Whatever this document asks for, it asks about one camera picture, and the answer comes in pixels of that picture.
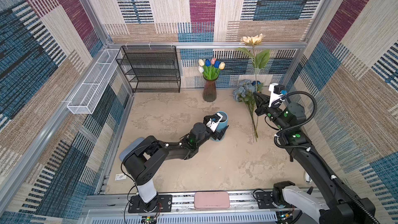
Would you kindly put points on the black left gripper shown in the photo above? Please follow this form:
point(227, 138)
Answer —
point(218, 136)

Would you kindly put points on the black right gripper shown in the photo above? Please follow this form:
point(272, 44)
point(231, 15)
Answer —
point(264, 106)

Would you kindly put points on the blue cylindrical vase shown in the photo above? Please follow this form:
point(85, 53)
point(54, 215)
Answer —
point(222, 125)

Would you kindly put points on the cream sunflower stem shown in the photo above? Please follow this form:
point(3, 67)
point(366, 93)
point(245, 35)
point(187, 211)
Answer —
point(259, 59)

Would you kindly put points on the pink ribbed glass vase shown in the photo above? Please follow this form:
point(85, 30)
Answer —
point(210, 92)

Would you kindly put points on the cream white tulip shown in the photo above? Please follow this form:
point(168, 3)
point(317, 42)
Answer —
point(201, 62)

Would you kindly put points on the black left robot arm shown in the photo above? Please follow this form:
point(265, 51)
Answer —
point(144, 157)

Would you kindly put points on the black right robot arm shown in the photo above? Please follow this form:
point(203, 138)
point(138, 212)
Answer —
point(341, 205)

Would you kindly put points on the pink rectangular case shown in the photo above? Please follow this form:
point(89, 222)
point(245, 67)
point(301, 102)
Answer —
point(210, 200)

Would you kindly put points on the white stapler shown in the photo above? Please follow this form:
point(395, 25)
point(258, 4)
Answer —
point(307, 178)

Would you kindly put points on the blue glasses case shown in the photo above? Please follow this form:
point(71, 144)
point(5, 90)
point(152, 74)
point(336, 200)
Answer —
point(130, 148)

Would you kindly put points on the small white paper tag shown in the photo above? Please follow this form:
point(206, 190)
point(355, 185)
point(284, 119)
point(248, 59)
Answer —
point(120, 176)

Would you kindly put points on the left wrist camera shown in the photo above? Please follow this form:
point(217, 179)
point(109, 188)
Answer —
point(213, 121)

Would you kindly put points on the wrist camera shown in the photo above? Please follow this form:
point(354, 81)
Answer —
point(277, 93)
point(213, 121)

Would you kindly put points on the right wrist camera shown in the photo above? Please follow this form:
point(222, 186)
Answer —
point(277, 93)

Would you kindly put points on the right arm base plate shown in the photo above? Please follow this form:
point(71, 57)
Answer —
point(265, 201)

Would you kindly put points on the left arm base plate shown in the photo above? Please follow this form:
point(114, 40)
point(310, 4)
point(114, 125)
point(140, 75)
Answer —
point(162, 203)

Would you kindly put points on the black wire mesh shelf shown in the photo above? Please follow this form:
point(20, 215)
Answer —
point(150, 68)

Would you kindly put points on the white wire mesh basket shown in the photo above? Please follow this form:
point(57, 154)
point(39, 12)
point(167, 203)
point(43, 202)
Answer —
point(89, 93)

